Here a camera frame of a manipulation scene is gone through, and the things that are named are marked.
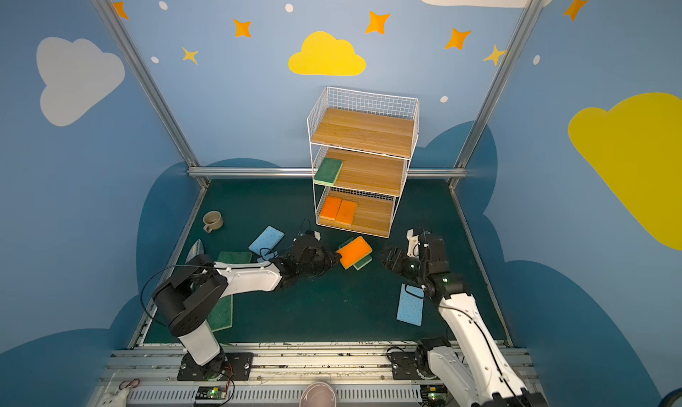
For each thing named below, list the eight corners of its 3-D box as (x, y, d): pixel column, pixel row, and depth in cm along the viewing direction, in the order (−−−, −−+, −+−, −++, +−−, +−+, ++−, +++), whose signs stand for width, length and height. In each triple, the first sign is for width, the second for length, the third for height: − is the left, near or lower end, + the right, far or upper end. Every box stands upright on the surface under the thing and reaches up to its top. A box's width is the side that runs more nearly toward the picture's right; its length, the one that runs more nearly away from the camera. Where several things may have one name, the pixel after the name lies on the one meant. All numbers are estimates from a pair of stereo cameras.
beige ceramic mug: (205, 233, 103) (202, 229, 101) (205, 217, 108) (202, 213, 106) (223, 228, 105) (221, 224, 102) (222, 213, 110) (220, 209, 107)
